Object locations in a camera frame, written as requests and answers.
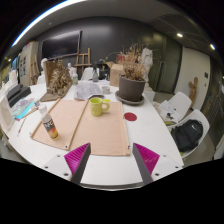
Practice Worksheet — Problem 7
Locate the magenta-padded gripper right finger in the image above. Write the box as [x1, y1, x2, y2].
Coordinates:
[132, 142, 184, 185]

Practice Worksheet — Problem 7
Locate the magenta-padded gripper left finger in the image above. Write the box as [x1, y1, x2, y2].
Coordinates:
[42, 142, 92, 185]

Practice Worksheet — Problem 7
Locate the clear drink bottle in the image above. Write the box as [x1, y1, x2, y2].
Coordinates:
[38, 103, 60, 141]

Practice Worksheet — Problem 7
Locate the beige wooden board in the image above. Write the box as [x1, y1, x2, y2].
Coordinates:
[30, 98, 132, 157]

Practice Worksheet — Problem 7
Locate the flat round red coaster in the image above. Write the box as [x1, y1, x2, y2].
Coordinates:
[123, 112, 138, 122]

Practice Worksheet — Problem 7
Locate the black backpack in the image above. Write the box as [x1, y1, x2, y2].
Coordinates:
[171, 119, 204, 153]

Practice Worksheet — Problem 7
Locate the stack of papers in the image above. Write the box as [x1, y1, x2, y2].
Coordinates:
[159, 99, 179, 123]

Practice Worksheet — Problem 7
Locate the yellow-green mug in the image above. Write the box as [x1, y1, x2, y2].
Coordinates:
[88, 96, 111, 118]

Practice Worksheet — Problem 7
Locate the grey plant saucer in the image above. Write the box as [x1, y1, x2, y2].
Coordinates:
[114, 90, 145, 106]

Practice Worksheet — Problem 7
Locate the white storage box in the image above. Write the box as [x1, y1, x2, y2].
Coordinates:
[143, 89, 156, 102]

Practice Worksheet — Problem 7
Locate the white chair with green cushion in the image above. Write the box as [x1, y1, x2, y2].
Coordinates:
[158, 91, 193, 123]
[166, 109, 211, 159]

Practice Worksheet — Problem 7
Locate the open grey printed booklet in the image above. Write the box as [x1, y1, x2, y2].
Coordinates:
[73, 81, 104, 101]

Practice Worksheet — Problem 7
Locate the dried plant in grey pot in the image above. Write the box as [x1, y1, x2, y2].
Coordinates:
[116, 43, 148, 103]

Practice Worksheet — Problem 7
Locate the colourful printed booklet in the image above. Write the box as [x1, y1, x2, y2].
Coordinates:
[11, 97, 38, 121]

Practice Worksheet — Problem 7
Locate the wooden figure sculpture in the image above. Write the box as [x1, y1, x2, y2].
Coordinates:
[188, 76, 199, 108]

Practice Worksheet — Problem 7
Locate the grey spray bottle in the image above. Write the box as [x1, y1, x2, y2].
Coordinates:
[92, 64, 100, 83]

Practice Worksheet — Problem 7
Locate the black desktop device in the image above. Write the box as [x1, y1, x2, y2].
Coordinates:
[6, 83, 32, 108]

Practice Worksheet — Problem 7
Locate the white plaster figurine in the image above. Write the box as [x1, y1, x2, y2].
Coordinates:
[68, 62, 78, 79]

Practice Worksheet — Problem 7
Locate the brown cardboard box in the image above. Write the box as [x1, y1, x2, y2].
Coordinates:
[109, 63, 125, 88]

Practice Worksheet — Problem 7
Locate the tall white plaster statue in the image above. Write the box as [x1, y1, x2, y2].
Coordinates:
[139, 47, 154, 83]

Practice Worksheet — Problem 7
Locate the wooden easel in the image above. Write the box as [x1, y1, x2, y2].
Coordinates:
[74, 47, 93, 76]

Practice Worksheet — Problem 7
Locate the beige cabinet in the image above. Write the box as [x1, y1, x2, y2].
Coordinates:
[18, 41, 40, 88]

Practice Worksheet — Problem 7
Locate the long ceiling light strip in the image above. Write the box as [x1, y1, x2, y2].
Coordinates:
[11, 0, 84, 48]

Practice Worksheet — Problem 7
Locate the black wall screen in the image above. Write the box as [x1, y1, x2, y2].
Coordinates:
[41, 30, 82, 61]

